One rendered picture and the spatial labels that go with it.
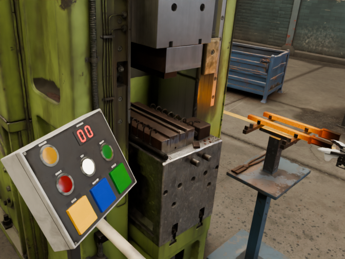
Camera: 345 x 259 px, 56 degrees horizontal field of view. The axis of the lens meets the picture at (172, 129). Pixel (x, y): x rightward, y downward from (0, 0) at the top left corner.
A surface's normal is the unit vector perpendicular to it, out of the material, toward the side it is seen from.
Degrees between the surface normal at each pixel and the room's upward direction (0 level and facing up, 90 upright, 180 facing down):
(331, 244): 0
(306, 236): 0
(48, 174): 60
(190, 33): 90
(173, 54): 90
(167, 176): 90
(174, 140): 90
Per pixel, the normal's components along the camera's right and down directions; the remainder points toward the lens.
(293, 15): -0.66, 0.27
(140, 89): 0.68, 0.34
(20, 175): -0.37, 0.36
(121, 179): 0.83, -0.28
